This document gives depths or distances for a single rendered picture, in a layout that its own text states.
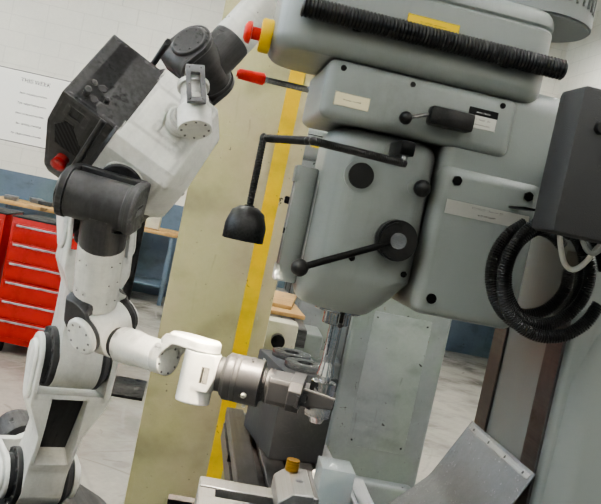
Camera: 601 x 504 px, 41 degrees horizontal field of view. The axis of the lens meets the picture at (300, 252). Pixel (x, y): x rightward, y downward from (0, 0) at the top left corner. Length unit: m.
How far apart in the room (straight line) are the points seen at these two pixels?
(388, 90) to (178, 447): 2.23
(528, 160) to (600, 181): 0.26
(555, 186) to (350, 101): 0.37
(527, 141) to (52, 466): 1.34
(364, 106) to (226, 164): 1.85
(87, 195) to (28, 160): 9.15
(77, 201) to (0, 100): 9.27
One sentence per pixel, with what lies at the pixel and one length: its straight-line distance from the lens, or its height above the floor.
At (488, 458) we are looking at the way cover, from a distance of 1.63.
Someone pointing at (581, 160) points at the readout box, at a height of 1.62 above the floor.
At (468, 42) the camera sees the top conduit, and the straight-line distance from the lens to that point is 1.36.
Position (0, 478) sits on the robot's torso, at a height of 0.69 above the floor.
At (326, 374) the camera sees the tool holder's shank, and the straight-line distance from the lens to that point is 1.48.
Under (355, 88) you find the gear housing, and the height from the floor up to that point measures 1.69.
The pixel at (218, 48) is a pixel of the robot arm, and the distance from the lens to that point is 1.79.
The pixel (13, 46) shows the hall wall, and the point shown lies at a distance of 10.81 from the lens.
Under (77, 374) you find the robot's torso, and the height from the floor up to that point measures 0.99.
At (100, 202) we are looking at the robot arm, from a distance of 1.49.
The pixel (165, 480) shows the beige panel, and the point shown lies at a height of 0.30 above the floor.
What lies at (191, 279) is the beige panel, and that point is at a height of 1.11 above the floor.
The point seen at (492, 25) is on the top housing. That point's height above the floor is 1.84.
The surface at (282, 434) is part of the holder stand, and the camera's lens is 1.71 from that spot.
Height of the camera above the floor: 1.47
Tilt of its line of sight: 3 degrees down
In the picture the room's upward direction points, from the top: 12 degrees clockwise
